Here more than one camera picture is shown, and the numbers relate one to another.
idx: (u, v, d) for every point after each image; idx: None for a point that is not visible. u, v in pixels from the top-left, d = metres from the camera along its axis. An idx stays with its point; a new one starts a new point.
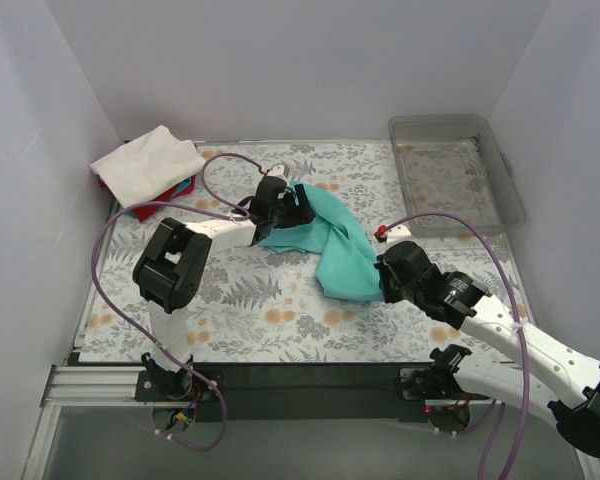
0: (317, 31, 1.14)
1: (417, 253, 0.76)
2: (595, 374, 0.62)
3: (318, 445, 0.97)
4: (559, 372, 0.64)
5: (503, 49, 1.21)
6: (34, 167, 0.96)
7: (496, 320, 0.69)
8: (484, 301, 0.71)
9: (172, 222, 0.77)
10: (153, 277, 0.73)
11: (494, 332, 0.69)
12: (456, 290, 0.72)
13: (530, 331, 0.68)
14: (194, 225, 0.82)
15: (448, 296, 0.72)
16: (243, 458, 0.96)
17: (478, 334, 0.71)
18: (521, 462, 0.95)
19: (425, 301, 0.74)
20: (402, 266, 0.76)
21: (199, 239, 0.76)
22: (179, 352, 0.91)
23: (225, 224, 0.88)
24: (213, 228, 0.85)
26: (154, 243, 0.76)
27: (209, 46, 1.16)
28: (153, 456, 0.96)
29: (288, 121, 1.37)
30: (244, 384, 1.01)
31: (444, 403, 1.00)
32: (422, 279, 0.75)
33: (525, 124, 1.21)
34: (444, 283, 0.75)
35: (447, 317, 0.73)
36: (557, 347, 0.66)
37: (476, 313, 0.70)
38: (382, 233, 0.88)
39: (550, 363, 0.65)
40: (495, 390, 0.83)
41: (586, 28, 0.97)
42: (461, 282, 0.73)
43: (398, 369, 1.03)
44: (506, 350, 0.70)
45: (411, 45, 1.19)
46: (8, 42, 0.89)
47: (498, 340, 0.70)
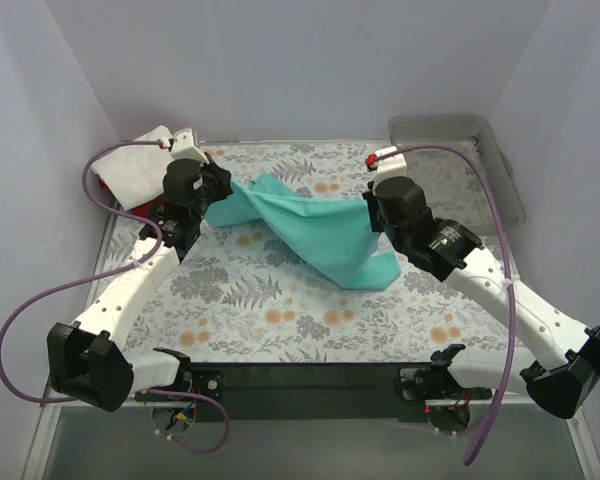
0: (317, 32, 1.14)
1: (415, 194, 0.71)
2: (579, 338, 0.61)
3: (318, 445, 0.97)
4: (544, 333, 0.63)
5: (503, 48, 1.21)
6: (34, 168, 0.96)
7: (485, 275, 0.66)
8: (476, 253, 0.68)
9: (62, 329, 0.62)
10: (79, 392, 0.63)
11: (484, 286, 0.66)
12: (448, 240, 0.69)
13: (521, 288, 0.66)
14: (90, 317, 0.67)
15: (437, 243, 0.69)
16: (243, 458, 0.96)
17: (466, 288, 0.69)
18: (521, 462, 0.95)
19: (412, 248, 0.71)
20: (392, 207, 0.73)
21: (99, 345, 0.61)
22: (164, 374, 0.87)
23: (131, 283, 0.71)
24: (115, 305, 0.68)
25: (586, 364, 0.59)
26: (54, 362, 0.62)
27: (209, 47, 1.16)
28: (153, 456, 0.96)
29: (288, 121, 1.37)
30: (244, 384, 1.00)
31: (444, 403, 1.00)
32: (415, 223, 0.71)
33: (525, 124, 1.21)
34: (435, 231, 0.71)
35: (433, 267, 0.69)
36: (546, 309, 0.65)
37: (466, 265, 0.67)
38: (373, 163, 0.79)
39: (536, 323, 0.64)
40: (480, 375, 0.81)
41: (585, 28, 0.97)
42: (453, 231, 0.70)
43: (398, 368, 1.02)
44: (492, 306, 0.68)
45: (411, 46, 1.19)
46: (8, 45, 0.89)
47: (485, 295, 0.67)
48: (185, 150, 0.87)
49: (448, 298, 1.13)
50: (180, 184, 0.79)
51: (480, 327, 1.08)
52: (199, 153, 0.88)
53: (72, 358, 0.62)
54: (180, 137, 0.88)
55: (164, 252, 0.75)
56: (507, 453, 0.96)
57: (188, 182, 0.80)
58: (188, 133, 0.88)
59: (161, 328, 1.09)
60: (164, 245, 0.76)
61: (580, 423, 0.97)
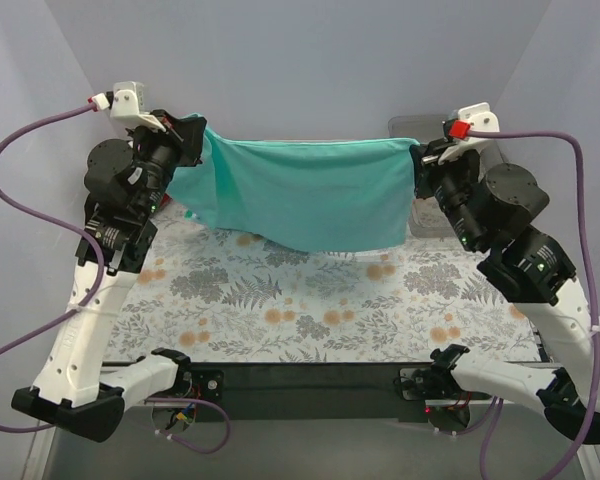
0: (317, 32, 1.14)
1: (537, 203, 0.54)
2: None
3: (318, 446, 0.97)
4: None
5: (503, 48, 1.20)
6: (34, 167, 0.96)
7: (573, 315, 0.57)
8: (569, 287, 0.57)
9: (21, 400, 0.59)
10: None
11: (568, 328, 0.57)
12: (544, 265, 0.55)
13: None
14: (46, 378, 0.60)
15: (534, 268, 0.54)
16: (243, 458, 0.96)
17: (540, 318, 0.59)
18: (522, 463, 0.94)
19: (498, 263, 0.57)
20: (491, 207, 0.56)
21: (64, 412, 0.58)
22: (165, 376, 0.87)
23: (81, 332, 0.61)
24: (69, 364, 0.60)
25: None
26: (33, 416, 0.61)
27: (208, 47, 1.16)
28: (153, 457, 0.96)
29: (287, 122, 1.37)
30: (244, 383, 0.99)
31: (444, 403, 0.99)
32: (515, 237, 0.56)
33: (526, 125, 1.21)
34: (531, 242, 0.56)
35: (520, 290, 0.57)
36: None
37: (558, 300, 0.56)
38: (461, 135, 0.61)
39: None
40: (489, 384, 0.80)
41: (586, 28, 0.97)
42: (551, 255, 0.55)
43: (398, 368, 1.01)
44: (557, 342, 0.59)
45: (411, 46, 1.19)
46: (8, 44, 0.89)
47: (560, 333, 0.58)
48: (131, 117, 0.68)
49: (447, 298, 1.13)
50: (110, 187, 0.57)
51: (480, 326, 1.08)
52: (151, 121, 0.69)
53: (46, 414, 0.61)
54: (121, 97, 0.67)
55: (112, 278, 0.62)
56: (507, 452, 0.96)
57: (121, 177, 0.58)
58: (132, 93, 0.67)
59: (161, 328, 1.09)
60: (108, 272, 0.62)
61: None
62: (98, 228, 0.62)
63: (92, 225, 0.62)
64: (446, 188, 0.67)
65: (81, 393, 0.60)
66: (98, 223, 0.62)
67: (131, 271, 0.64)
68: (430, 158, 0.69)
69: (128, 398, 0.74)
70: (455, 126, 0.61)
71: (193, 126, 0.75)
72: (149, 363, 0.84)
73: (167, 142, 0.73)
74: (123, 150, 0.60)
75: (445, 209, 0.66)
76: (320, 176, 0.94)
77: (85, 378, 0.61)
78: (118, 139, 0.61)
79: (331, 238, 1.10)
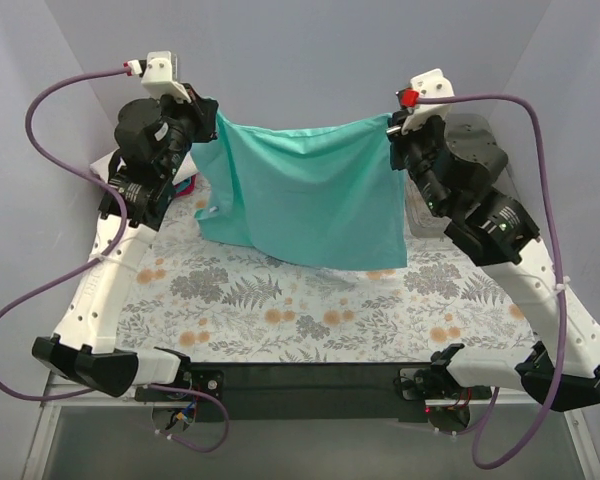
0: (317, 32, 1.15)
1: (498, 162, 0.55)
2: None
3: (318, 446, 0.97)
4: (580, 345, 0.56)
5: (501, 49, 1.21)
6: (35, 167, 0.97)
7: (537, 274, 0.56)
8: (531, 247, 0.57)
9: (42, 347, 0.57)
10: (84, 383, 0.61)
11: (533, 286, 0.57)
12: (507, 225, 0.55)
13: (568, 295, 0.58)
14: (65, 323, 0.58)
15: (496, 226, 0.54)
16: (243, 459, 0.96)
17: (507, 280, 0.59)
18: (521, 463, 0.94)
19: (461, 223, 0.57)
20: (453, 167, 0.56)
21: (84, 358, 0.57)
22: (166, 373, 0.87)
23: (102, 280, 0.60)
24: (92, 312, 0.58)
25: None
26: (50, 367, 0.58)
27: (209, 47, 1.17)
28: (153, 457, 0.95)
29: (288, 122, 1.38)
30: (244, 384, 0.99)
31: (444, 403, 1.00)
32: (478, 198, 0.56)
33: (525, 125, 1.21)
34: (494, 203, 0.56)
35: (483, 251, 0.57)
36: (585, 317, 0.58)
37: (521, 260, 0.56)
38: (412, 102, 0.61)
39: (575, 333, 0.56)
40: (478, 372, 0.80)
41: (585, 29, 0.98)
42: (511, 213, 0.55)
43: (398, 368, 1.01)
44: (525, 304, 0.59)
45: (410, 47, 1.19)
46: (9, 45, 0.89)
47: (527, 295, 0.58)
48: (161, 84, 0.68)
49: (447, 298, 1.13)
50: (139, 138, 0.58)
51: (480, 327, 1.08)
52: (180, 91, 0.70)
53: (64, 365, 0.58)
54: (156, 64, 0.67)
55: (133, 232, 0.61)
56: (506, 452, 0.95)
57: (149, 132, 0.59)
58: (166, 62, 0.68)
59: (161, 328, 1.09)
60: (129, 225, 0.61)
61: (580, 423, 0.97)
62: (120, 185, 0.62)
63: (116, 183, 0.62)
64: (413, 155, 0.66)
65: (99, 342, 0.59)
66: (120, 181, 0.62)
67: (151, 227, 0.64)
68: (394, 127, 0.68)
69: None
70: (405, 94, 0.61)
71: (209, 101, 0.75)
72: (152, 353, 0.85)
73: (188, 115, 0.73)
74: (152, 106, 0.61)
75: (414, 176, 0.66)
76: (318, 170, 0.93)
77: (102, 329, 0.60)
78: (145, 99, 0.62)
79: (328, 242, 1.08)
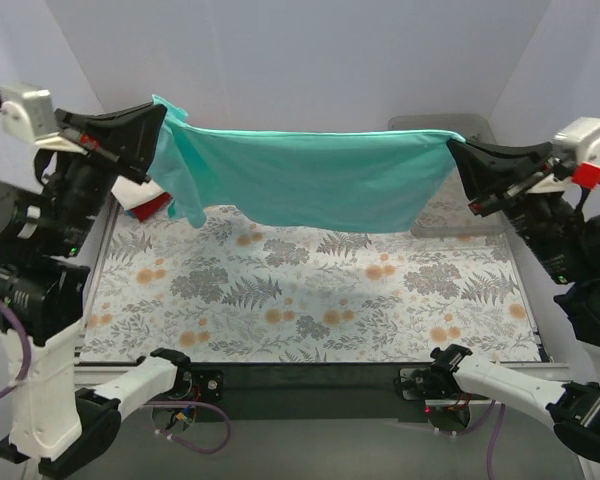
0: (315, 31, 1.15)
1: None
2: None
3: (318, 446, 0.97)
4: None
5: (500, 48, 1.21)
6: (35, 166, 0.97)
7: None
8: None
9: (6, 456, 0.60)
10: None
11: None
12: None
13: None
14: (18, 437, 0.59)
15: None
16: (243, 458, 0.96)
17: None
18: (521, 463, 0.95)
19: (593, 309, 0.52)
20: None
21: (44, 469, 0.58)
22: (165, 380, 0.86)
23: (32, 404, 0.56)
24: (35, 430, 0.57)
25: None
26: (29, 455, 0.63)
27: (208, 47, 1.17)
28: (154, 457, 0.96)
29: (287, 121, 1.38)
30: (243, 384, 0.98)
31: (444, 403, 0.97)
32: None
33: (525, 124, 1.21)
34: None
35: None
36: None
37: None
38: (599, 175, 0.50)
39: None
40: (493, 391, 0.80)
41: (583, 29, 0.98)
42: None
43: (397, 368, 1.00)
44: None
45: (408, 46, 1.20)
46: (9, 44, 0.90)
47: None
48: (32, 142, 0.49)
49: (447, 298, 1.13)
50: None
51: (480, 327, 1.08)
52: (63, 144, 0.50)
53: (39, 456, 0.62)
54: (11, 118, 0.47)
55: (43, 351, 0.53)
56: (506, 452, 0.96)
57: (7, 236, 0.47)
58: (20, 113, 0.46)
59: (160, 328, 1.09)
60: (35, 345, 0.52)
61: None
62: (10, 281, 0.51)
63: (0, 277, 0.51)
64: (529, 223, 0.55)
65: (60, 445, 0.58)
66: (9, 272, 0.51)
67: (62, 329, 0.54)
68: (515, 191, 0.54)
69: (129, 401, 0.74)
70: (588, 170, 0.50)
71: (131, 127, 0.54)
72: (147, 369, 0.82)
73: (89, 164, 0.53)
74: (1, 198, 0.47)
75: (533, 241, 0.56)
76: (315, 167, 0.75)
77: (59, 430, 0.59)
78: None
79: (321, 215, 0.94)
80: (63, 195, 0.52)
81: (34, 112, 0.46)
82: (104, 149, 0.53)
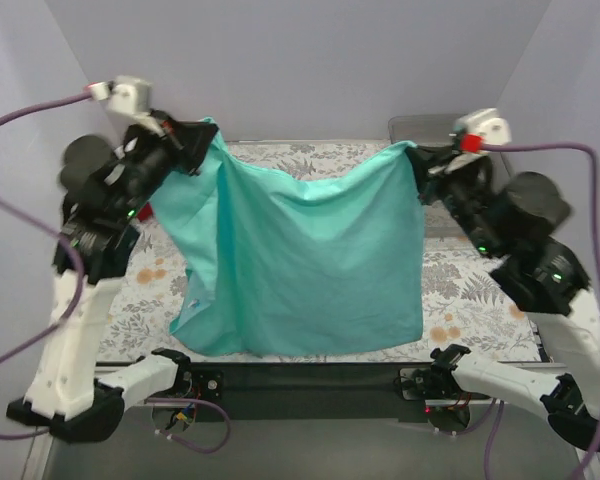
0: (316, 31, 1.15)
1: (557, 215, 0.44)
2: None
3: (317, 447, 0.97)
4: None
5: (500, 47, 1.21)
6: (35, 165, 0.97)
7: (587, 328, 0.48)
8: (583, 296, 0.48)
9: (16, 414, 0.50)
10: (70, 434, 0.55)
11: (581, 341, 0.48)
12: (561, 275, 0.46)
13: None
14: (36, 392, 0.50)
15: (547, 281, 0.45)
16: (241, 459, 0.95)
17: (549, 328, 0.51)
18: (521, 463, 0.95)
19: (511, 275, 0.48)
20: (511, 216, 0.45)
21: (55, 425, 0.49)
22: (165, 377, 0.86)
23: (71, 341, 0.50)
24: (60, 377, 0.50)
25: None
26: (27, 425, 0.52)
27: (209, 46, 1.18)
28: (153, 457, 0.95)
29: (288, 121, 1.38)
30: (243, 384, 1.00)
31: (443, 403, 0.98)
32: (535, 245, 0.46)
33: (526, 124, 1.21)
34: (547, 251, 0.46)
35: (534, 304, 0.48)
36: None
37: (572, 312, 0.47)
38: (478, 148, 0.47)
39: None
40: (490, 387, 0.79)
41: (584, 28, 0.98)
42: (562, 262, 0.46)
43: (398, 369, 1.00)
44: (568, 353, 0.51)
45: (408, 46, 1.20)
46: (9, 43, 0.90)
47: (568, 341, 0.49)
48: (122, 114, 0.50)
49: (447, 298, 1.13)
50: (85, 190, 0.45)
51: (480, 327, 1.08)
52: (146, 123, 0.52)
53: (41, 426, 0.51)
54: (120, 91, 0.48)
55: (91, 291, 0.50)
56: (507, 452, 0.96)
57: (99, 178, 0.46)
58: (130, 90, 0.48)
59: (161, 328, 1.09)
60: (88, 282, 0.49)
61: None
62: (73, 231, 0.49)
63: (66, 229, 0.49)
64: (456, 198, 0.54)
65: (79, 404, 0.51)
66: (75, 224, 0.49)
67: (113, 279, 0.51)
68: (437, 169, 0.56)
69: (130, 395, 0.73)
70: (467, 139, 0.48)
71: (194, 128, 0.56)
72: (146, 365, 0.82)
73: (163, 149, 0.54)
74: (100, 147, 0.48)
75: (458, 218, 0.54)
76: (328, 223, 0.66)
77: (79, 388, 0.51)
78: (96, 138, 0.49)
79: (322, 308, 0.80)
80: (137, 164, 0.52)
81: (142, 92, 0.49)
82: (178, 136, 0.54)
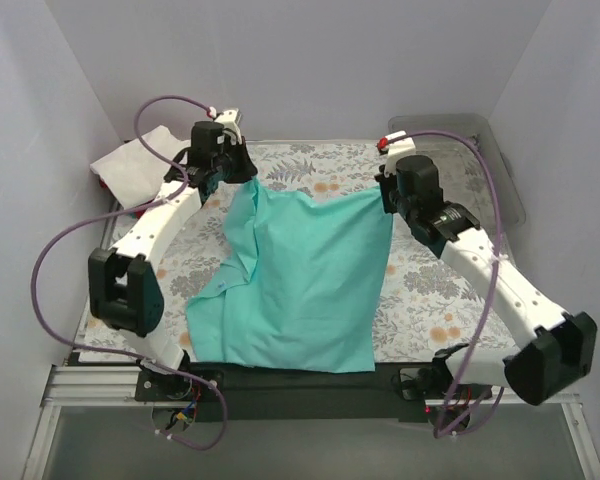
0: (316, 31, 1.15)
1: (431, 171, 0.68)
2: (554, 316, 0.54)
3: (317, 447, 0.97)
4: (519, 308, 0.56)
5: (501, 48, 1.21)
6: (35, 165, 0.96)
7: (474, 251, 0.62)
8: (471, 233, 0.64)
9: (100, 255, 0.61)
10: (116, 314, 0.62)
11: (471, 261, 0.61)
12: (448, 218, 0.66)
13: (508, 268, 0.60)
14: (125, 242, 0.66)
15: (437, 221, 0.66)
16: (242, 459, 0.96)
17: (457, 265, 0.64)
18: (521, 462, 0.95)
19: (413, 221, 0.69)
20: (403, 181, 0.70)
21: (137, 265, 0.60)
22: (169, 356, 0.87)
23: (165, 214, 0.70)
24: (148, 233, 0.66)
25: (553, 341, 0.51)
26: (93, 283, 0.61)
27: (208, 46, 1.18)
28: (153, 457, 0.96)
29: (288, 121, 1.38)
30: (243, 383, 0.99)
31: (444, 403, 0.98)
32: (426, 200, 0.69)
33: (525, 124, 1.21)
34: (438, 204, 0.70)
35: (431, 242, 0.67)
36: (526, 285, 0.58)
37: (458, 240, 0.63)
38: (384, 145, 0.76)
39: (512, 299, 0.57)
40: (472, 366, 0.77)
41: (584, 28, 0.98)
42: (455, 213, 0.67)
43: (397, 368, 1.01)
44: (477, 284, 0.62)
45: (408, 46, 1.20)
46: (9, 43, 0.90)
47: (471, 270, 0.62)
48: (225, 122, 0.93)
49: (447, 298, 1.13)
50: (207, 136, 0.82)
51: (480, 327, 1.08)
52: (233, 127, 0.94)
53: (109, 285, 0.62)
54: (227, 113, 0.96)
55: (190, 191, 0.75)
56: (506, 452, 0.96)
57: (212, 133, 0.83)
58: (234, 112, 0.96)
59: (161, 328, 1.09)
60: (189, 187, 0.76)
61: (580, 423, 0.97)
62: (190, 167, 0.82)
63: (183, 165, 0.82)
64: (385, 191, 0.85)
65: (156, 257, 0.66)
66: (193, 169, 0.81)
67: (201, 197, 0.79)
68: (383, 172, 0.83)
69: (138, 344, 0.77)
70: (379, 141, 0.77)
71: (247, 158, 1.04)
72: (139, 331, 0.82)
73: (237, 152, 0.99)
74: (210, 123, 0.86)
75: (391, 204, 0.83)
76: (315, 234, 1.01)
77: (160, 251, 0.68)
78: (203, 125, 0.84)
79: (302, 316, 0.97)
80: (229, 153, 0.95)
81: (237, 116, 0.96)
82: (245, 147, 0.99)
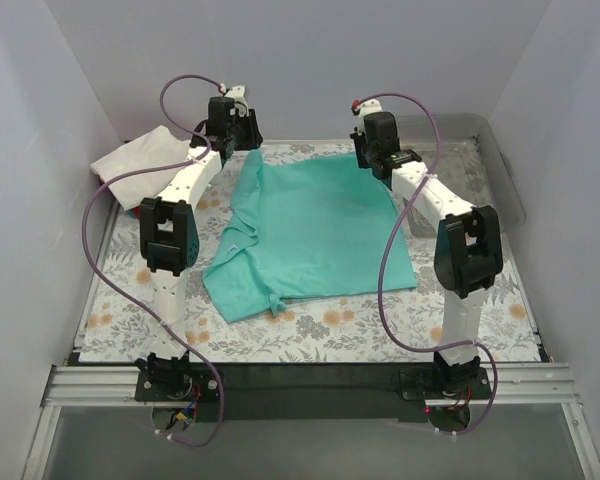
0: (315, 30, 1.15)
1: (389, 122, 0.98)
2: (461, 207, 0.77)
3: (317, 448, 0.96)
4: (438, 205, 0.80)
5: (500, 48, 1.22)
6: (34, 164, 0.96)
7: (412, 174, 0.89)
8: (413, 164, 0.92)
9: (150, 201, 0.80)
10: (162, 250, 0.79)
11: (409, 180, 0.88)
12: (396, 156, 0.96)
13: (435, 182, 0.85)
14: (169, 194, 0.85)
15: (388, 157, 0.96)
16: (241, 459, 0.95)
17: (399, 185, 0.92)
18: (521, 462, 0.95)
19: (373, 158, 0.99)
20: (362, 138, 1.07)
21: (181, 209, 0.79)
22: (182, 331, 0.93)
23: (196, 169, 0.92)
24: (186, 186, 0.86)
25: (459, 225, 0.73)
26: (144, 228, 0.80)
27: (208, 46, 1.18)
28: (153, 456, 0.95)
29: (288, 122, 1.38)
30: (243, 384, 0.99)
31: (444, 403, 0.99)
32: (383, 143, 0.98)
33: (524, 124, 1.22)
34: (393, 148, 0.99)
35: (383, 172, 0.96)
36: (446, 193, 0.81)
37: (400, 168, 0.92)
38: (356, 106, 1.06)
39: (434, 199, 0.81)
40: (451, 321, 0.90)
41: (583, 28, 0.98)
42: (403, 154, 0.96)
43: (397, 369, 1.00)
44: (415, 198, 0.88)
45: (408, 46, 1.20)
46: (7, 41, 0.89)
47: (410, 188, 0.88)
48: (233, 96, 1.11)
49: None
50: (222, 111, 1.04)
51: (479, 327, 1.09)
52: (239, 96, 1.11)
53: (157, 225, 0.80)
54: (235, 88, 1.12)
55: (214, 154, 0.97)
56: (506, 451, 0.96)
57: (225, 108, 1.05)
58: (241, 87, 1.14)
59: None
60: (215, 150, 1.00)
61: (580, 423, 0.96)
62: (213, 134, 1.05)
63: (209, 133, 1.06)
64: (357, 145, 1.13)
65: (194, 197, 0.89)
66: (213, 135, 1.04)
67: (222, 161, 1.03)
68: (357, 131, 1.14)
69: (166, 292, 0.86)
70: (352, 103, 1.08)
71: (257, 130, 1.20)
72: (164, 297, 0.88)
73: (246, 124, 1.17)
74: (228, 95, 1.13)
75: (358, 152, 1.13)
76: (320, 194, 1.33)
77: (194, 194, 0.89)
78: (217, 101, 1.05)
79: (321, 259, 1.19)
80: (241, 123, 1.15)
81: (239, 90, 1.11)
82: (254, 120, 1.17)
